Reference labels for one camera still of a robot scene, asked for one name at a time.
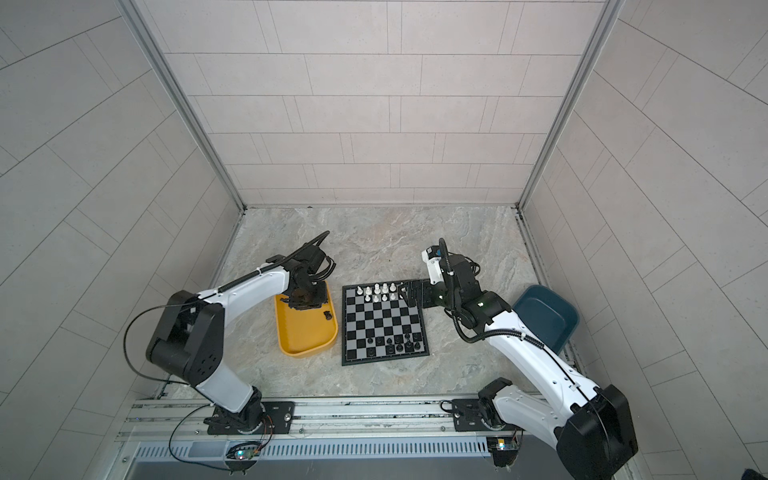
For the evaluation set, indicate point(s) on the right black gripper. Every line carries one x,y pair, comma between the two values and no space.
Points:
425,286

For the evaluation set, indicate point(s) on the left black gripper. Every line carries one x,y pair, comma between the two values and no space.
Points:
321,301

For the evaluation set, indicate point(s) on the black white chess board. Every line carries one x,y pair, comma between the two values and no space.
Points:
383,322

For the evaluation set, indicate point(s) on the yellow plastic tray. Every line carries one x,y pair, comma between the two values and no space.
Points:
302,333

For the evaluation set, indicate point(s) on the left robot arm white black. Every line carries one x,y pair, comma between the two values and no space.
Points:
188,341

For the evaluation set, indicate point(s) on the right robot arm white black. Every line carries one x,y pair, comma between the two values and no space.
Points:
591,428

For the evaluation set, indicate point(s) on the right controller circuit board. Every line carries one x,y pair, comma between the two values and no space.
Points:
503,450

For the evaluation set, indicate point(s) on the controller circuit board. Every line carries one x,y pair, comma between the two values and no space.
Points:
503,450
246,451

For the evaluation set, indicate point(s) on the left controller circuit board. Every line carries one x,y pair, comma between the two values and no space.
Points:
246,451

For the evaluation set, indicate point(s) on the teal plastic bin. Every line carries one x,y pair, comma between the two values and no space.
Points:
547,315

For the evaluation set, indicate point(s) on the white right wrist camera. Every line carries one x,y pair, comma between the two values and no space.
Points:
432,257

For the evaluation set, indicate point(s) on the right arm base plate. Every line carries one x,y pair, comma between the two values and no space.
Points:
474,415

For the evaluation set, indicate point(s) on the aluminium mounting rail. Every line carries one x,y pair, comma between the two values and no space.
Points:
399,423

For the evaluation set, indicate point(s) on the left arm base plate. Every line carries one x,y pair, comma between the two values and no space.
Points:
271,417

